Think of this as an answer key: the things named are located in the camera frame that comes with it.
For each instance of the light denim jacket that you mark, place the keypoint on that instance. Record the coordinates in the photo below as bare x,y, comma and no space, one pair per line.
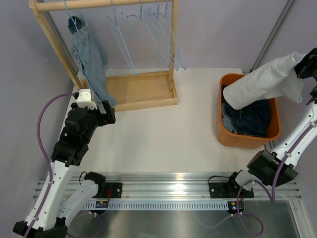
92,59

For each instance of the light blue jacket hanger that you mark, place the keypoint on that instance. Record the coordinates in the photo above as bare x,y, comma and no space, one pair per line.
76,21

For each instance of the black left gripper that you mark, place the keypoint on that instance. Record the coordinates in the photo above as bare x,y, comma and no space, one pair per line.
109,115

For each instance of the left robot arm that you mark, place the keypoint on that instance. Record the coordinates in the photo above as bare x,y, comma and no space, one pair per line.
51,216

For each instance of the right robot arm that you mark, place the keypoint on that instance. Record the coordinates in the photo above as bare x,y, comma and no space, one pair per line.
276,168

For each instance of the aluminium corner post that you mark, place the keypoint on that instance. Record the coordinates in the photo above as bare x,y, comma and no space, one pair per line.
274,31

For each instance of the light blue shirt hanger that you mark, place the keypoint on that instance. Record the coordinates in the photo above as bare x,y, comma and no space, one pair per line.
119,38

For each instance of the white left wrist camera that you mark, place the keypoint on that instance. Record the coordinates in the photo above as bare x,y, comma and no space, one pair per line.
84,99

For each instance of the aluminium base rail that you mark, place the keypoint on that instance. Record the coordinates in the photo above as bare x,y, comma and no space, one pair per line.
172,191

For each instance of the light blue grey-skirt hanger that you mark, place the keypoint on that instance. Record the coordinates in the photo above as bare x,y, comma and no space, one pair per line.
166,16

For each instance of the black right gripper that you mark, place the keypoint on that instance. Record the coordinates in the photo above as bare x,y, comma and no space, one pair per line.
303,67

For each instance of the white shirt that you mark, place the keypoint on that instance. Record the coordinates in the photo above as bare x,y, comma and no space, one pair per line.
273,79

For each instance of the light blue denim skirt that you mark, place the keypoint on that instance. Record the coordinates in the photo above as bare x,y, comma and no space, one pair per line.
228,115

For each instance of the wooden clothes rack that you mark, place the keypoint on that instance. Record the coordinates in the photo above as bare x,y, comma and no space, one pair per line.
131,92

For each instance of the light blue dark-denim hanger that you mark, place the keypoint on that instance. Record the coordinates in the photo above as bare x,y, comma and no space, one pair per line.
140,25

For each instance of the dark blue denim garment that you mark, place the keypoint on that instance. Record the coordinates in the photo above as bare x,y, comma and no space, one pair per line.
254,119

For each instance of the orange plastic basket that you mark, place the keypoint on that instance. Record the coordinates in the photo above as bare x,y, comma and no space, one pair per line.
227,138

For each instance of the light blue skirt hanger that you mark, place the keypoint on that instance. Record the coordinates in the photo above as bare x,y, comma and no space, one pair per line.
161,40

